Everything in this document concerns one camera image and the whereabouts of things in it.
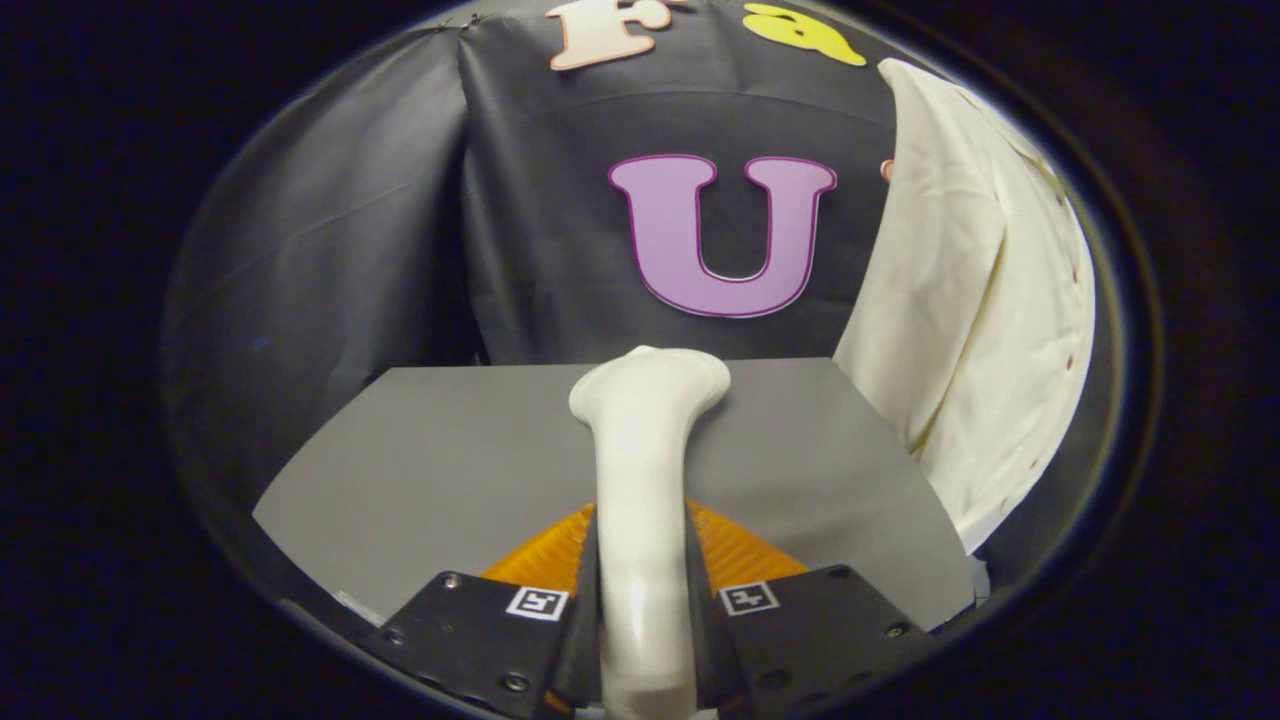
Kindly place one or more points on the white garment steamer head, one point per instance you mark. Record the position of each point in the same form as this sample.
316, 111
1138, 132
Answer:
640, 480

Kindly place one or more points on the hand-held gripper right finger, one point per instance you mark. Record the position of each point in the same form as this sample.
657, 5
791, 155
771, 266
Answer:
702, 620

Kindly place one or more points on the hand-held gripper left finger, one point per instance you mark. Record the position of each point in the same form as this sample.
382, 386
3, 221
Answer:
585, 620

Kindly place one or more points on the cream button-up shirt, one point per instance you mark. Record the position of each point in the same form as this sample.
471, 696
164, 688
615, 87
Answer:
960, 330

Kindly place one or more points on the grey cabinet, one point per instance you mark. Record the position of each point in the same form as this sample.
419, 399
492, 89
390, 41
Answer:
430, 470

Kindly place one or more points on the black backdrop cloth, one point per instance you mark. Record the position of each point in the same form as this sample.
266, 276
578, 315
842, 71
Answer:
340, 250

